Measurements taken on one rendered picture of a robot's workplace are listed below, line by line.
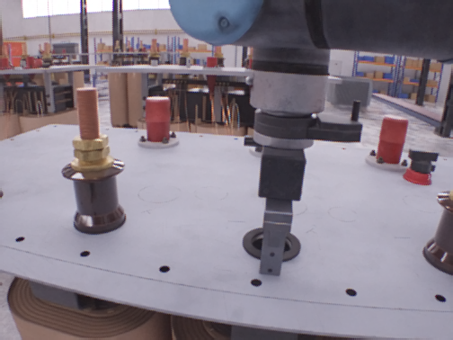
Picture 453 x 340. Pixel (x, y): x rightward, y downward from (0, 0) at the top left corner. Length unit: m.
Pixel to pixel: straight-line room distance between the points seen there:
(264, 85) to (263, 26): 0.13
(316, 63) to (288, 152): 0.10
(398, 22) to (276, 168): 0.20
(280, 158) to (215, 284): 0.16
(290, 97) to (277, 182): 0.09
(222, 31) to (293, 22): 0.05
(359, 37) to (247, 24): 0.07
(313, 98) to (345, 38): 0.14
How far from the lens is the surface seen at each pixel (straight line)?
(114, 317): 0.76
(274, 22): 0.22
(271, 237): 0.35
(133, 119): 6.51
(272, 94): 0.34
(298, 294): 0.38
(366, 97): 12.90
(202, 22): 0.22
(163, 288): 0.38
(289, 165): 0.33
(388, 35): 0.21
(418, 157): 0.82
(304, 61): 0.34
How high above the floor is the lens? 1.61
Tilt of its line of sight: 20 degrees down
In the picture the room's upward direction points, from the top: 3 degrees clockwise
